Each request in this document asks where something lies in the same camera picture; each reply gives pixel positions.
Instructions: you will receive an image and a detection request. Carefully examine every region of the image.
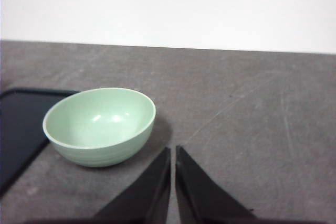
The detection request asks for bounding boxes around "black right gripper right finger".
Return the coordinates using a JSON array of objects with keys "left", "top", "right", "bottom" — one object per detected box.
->
[{"left": 175, "top": 145, "right": 259, "bottom": 224}]

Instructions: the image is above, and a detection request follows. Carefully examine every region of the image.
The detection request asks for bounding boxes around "dark navy rectangular tray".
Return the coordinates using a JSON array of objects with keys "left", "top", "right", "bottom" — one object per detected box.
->
[{"left": 1, "top": 89, "right": 77, "bottom": 198}]

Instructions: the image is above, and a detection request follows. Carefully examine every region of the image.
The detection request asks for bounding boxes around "light green ceramic bowl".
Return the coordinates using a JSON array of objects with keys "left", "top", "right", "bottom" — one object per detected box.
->
[{"left": 43, "top": 88, "right": 155, "bottom": 167}]

